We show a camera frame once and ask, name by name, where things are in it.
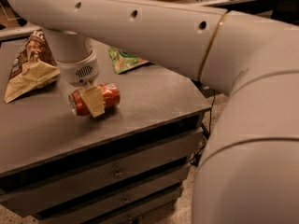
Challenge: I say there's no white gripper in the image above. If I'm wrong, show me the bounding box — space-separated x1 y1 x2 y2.
57 50 105 118

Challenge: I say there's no red coke can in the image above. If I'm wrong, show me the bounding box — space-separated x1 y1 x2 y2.
71 82 121 117

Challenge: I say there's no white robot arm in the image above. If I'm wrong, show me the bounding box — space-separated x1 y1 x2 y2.
8 0 299 224

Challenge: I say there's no green chip bag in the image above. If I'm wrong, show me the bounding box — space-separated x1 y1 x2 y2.
108 47 149 75

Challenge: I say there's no brown chip bag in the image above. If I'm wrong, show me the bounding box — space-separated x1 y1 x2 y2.
4 30 60 103

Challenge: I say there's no grey drawer cabinet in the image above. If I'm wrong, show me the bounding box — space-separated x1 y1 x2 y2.
0 43 209 224

